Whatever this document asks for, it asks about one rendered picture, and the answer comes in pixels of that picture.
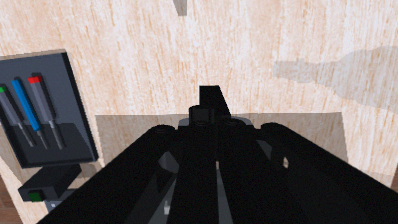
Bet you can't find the grey screwdriver with green band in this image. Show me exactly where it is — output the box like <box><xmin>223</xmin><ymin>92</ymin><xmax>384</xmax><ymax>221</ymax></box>
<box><xmin>0</xmin><ymin>86</ymin><xmax>33</xmax><ymax>147</ymax></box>

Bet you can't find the grey status board with lamps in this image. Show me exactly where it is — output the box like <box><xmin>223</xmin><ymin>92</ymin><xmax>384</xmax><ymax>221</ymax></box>
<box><xmin>44</xmin><ymin>188</ymin><xmax>77</xmax><ymax>213</ymax></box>

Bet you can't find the hex screwdriver with red band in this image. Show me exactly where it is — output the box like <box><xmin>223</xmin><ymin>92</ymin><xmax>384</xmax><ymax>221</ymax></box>
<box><xmin>28</xmin><ymin>76</ymin><xmax>63</xmax><ymax>149</ymax></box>

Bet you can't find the grey tool chest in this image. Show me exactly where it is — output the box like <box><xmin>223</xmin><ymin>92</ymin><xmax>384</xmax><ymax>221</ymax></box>
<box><xmin>148</xmin><ymin>169</ymin><xmax>233</xmax><ymax>224</ymax></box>

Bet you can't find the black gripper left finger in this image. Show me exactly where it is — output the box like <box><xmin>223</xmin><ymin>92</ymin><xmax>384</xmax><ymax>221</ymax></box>
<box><xmin>36</xmin><ymin>85</ymin><xmax>219</xmax><ymax>224</ymax></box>

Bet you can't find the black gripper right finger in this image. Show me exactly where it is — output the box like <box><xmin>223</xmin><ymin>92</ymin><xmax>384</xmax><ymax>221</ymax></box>
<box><xmin>209</xmin><ymin>85</ymin><xmax>398</xmax><ymax>224</ymax></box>

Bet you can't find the blue-handled tool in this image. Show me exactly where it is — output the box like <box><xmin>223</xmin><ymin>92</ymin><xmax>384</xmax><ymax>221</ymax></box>
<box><xmin>11</xmin><ymin>79</ymin><xmax>48</xmax><ymax>149</ymax></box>

